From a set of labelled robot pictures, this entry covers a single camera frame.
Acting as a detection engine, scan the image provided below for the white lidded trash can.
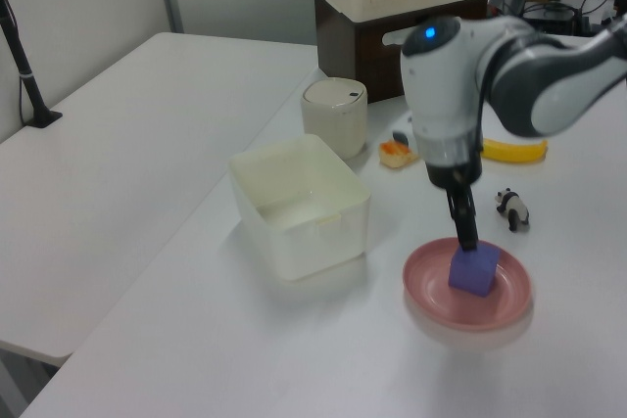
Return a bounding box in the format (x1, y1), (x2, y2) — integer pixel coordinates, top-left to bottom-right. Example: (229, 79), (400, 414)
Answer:
(300, 77), (369, 161)

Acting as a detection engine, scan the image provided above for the panda toy figure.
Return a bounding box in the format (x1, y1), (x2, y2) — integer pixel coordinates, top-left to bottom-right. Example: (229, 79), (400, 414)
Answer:
(493, 187), (531, 232)

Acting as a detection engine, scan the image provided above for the dark brown cabinet stand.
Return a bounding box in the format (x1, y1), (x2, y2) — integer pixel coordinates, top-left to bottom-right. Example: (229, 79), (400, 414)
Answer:
(313, 0), (489, 104)

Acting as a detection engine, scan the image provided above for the black camera pole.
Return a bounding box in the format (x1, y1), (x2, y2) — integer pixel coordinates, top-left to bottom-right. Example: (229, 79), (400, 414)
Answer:
(0, 0), (64, 130)

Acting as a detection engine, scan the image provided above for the pink plate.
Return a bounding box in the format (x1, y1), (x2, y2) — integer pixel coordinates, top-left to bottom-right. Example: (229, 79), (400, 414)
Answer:
(402, 236), (534, 332)

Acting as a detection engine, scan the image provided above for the yellow banana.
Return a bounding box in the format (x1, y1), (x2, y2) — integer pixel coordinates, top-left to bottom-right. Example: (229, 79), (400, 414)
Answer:
(479, 137), (549, 164)

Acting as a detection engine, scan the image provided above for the cream plastic storage box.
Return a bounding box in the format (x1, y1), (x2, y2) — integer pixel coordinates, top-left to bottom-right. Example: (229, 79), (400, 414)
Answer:
(228, 133), (372, 283)

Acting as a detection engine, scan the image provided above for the purple cube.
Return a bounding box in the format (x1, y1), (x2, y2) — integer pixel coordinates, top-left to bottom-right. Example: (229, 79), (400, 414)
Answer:
(448, 241), (502, 299)

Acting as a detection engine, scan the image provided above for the orange glazed bread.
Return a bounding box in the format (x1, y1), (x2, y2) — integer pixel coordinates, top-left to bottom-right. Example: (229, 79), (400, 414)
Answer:
(379, 139), (420, 170)

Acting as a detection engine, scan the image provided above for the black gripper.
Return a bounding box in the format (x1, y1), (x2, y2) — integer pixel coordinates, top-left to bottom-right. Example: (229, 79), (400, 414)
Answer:
(423, 153), (485, 254)

